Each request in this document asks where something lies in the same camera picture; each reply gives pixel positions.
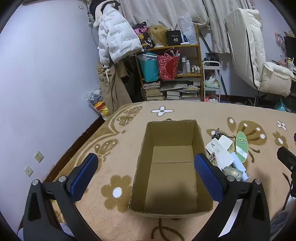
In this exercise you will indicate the stack of old books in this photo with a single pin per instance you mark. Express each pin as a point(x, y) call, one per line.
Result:
point(152, 90)

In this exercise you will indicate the colourful dotted card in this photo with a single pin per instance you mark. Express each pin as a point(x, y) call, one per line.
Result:
point(212, 160)

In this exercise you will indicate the teal round object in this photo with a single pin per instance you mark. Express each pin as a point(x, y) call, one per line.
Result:
point(282, 106)

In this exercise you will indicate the white puffer jacket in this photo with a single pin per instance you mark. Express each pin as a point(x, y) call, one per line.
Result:
point(115, 34)

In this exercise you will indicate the clear bag of plush toys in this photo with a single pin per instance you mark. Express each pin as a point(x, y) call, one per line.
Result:
point(97, 99)

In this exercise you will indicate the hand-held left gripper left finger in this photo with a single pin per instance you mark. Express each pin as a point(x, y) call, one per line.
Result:
point(84, 178)

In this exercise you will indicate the brown cardboard box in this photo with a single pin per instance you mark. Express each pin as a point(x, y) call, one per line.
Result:
point(171, 180)

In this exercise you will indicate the black pink printed bag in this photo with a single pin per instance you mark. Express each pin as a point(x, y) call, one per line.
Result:
point(143, 34)

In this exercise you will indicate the pale green packet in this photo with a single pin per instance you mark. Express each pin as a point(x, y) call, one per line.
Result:
point(211, 85)

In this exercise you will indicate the beige coat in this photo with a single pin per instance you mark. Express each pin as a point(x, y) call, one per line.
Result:
point(111, 88)

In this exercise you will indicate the clear plastic bag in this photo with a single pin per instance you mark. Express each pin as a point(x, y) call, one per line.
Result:
point(188, 30)

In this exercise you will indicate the white rectangular box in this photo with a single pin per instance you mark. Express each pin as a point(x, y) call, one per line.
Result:
point(224, 160)

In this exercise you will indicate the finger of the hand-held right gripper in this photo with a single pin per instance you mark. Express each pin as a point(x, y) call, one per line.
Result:
point(288, 157)

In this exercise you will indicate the white trolley cart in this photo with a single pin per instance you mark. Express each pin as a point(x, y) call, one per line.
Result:
point(219, 76)

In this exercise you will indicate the teal bag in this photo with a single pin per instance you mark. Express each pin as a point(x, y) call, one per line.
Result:
point(149, 68)

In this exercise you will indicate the white device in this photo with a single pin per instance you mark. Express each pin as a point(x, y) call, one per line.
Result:
point(213, 146)

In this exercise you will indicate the cream padded chair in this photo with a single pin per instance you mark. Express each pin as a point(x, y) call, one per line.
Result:
point(254, 46)

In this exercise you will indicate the beige floral curtain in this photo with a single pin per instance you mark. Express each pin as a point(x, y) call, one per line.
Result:
point(161, 11)

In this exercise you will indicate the grey round gadget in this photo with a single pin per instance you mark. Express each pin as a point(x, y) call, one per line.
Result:
point(233, 173)

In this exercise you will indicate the black box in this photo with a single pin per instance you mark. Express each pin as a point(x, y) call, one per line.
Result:
point(174, 37)

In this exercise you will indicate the white wall socket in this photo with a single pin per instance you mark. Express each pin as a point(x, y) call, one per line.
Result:
point(38, 157)
point(28, 171)

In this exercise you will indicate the black monitor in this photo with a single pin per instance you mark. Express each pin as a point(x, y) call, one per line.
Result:
point(290, 46)

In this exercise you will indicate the pile of books and magazines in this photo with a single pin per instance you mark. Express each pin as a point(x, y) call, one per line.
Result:
point(182, 92)

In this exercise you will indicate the blonde wig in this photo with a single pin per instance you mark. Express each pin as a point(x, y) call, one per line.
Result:
point(158, 36)

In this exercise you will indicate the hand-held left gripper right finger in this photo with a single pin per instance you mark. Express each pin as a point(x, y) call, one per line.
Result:
point(208, 178)

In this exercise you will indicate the red patterned gift bag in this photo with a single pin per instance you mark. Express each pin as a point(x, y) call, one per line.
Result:
point(168, 66)

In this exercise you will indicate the green oval card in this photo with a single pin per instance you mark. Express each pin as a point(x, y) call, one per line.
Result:
point(241, 148)

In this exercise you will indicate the white square charger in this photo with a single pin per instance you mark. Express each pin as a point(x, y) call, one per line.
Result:
point(226, 141)

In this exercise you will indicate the bunch of keys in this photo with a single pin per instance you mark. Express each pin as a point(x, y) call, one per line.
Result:
point(217, 134)

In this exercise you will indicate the white brown plush toy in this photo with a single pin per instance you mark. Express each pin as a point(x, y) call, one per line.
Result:
point(211, 78)

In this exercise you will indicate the row of cosmetic bottles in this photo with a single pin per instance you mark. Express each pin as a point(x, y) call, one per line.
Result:
point(192, 67)

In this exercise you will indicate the white tube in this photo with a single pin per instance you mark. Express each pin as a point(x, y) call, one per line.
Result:
point(239, 165)

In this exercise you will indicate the wooden shelf unit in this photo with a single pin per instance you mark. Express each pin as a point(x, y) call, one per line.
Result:
point(198, 58)

